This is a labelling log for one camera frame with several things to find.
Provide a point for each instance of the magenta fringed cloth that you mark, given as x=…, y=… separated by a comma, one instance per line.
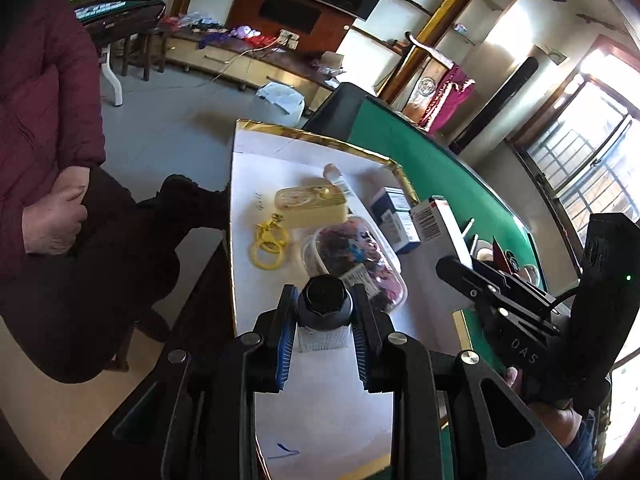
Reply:
x=445, y=105

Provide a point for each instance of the brown wooden television cabinet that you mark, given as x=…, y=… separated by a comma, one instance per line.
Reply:
x=250, y=5

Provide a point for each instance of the blue white carton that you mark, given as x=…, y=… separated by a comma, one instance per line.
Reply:
x=395, y=220

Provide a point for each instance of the dark mahjong table with tiles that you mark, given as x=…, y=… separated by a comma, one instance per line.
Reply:
x=125, y=20

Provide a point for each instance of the barred window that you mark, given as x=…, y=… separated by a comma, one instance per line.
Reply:
x=590, y=150

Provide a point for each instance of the white carton with barcode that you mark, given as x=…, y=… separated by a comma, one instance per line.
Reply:
x=440, y=240

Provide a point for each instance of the glass ink bottle black cap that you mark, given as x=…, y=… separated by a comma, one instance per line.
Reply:
x=324, y=302

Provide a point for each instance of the person's right hand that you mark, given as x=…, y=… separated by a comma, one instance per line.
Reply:
x=511, y=379

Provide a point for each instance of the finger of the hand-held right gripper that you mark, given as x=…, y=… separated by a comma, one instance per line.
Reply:
x=510, y=282
x=460, y=272

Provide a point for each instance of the yellow toy handcuffs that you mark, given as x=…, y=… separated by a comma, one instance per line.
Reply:
x=260, y=234

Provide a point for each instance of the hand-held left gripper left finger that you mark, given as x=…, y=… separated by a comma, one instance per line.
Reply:
x=285, y=345

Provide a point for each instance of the pale yellow soap case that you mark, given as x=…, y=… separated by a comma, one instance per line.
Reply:
x=315, y=212

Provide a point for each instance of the tall standing air conditioner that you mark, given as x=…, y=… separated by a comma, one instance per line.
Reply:
x=500, y=100

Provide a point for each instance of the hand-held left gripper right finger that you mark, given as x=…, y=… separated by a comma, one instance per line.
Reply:
x=361, y=340

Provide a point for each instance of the small clear bottle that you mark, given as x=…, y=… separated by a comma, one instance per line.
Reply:
x=340, y=182

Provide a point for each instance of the wooden chair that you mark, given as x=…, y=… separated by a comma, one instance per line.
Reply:
x=425, y=90

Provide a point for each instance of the green cardboard box gold edge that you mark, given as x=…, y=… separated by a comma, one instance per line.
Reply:
x=320, y=420

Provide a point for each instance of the white waste bin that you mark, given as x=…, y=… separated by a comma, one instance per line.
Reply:
x=280, y=105

